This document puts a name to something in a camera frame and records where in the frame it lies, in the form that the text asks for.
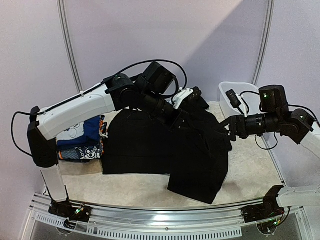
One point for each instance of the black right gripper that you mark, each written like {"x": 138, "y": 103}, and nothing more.
{"x": 238, "y": 127}

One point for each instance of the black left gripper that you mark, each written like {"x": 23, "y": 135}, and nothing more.
{"x": 176, "y": 126}

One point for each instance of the black garment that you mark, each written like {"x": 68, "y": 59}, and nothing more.
{"x": 196, "y": 160}

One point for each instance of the navy blue t-shirt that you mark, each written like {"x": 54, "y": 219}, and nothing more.
{"x": 84, "y": 134}

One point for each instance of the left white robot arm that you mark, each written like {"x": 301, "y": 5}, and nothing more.
{"x": 156, "y": 92}

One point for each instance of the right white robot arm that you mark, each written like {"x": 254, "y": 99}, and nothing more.
{"x": 300, "y": 125}

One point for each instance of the white plastic basket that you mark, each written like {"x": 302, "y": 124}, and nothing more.
{"x": 257, "y": 123}

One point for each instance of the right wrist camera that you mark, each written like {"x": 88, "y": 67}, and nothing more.
{"x": 237, "y": 102}

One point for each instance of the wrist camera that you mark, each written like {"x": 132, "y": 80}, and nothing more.
{"x": 185, "y": 94}
{"x": 237, "y": 102}

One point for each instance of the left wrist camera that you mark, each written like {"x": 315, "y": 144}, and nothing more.
{"x": 185, "y": 94}

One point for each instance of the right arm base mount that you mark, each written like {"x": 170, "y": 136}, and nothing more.
{"x": 268, "y": 215}

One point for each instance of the aluminium front rail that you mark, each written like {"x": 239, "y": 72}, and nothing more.
{"x": 106, "y": 222}

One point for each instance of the right wall aluminium profile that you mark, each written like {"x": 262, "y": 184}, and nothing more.
{"x": 264, "y": 41}

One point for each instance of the wall aluminium profile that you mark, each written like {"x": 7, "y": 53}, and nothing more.
{"x": 264, "y": 41}
{"x": 62, "y": 11}

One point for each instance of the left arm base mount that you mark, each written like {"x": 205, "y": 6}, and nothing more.
{"x": 72, "y": 213}

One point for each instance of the left wall aluminium profile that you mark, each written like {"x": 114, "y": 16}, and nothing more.
{"x": 62, "y": 11}

